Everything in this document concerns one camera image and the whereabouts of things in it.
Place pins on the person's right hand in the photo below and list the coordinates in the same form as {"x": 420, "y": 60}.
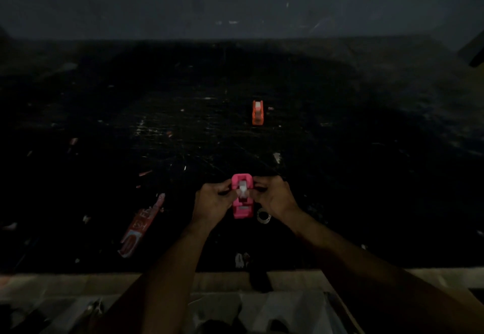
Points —
{"x": 275, "y": 196}

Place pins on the person's left hand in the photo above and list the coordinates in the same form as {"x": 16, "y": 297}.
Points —
{"x": 211, "y": 202}

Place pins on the person's right fingers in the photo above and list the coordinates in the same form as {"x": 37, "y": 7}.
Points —
{"x": 259, "y": 187}

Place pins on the person's left fingers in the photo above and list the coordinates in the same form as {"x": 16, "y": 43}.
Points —
{"x": 227, "y": 190}

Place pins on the pink tape dispenser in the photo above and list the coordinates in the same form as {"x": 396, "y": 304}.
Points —
{"x": 243, "y": 203}

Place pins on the person's right forearm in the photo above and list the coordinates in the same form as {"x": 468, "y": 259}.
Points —
{"x": 378, "y": 281}

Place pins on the person's left forearm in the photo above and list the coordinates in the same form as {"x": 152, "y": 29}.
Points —
{"x": 166, "y": 277}

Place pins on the white tape roll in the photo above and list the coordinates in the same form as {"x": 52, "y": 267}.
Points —
{"x": 242, "y": 187}

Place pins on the clear tape roll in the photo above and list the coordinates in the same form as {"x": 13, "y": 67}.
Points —
{"x": 264, "y": 216}

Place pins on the orange tape dispenser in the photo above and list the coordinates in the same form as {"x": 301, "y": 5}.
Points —
{"x": 258, "y": 112}

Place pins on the red and white wrapper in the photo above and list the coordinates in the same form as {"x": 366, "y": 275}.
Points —
{"x": 140, "y": 226}

